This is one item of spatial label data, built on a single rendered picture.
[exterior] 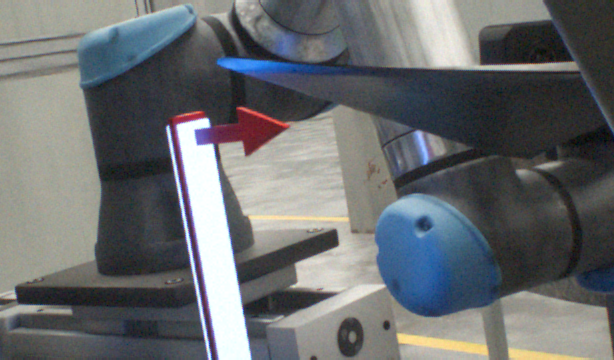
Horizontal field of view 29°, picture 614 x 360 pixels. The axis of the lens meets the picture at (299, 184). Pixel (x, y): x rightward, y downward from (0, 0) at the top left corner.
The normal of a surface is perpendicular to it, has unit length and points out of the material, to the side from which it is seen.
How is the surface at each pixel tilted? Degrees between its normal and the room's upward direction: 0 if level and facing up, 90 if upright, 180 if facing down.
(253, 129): 90
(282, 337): 90
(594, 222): 89
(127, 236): 73
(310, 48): 99
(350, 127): 90
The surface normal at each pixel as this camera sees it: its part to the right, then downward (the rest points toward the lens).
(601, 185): 0.33, -0.51
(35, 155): 0.79, -0.06
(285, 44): 0.07, 0.13
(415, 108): -0.04, 0.99
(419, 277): -0.85, 0.20
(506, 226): 0.44, -0.26
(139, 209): -0.32, -0.15
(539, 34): 0.52, 0.06
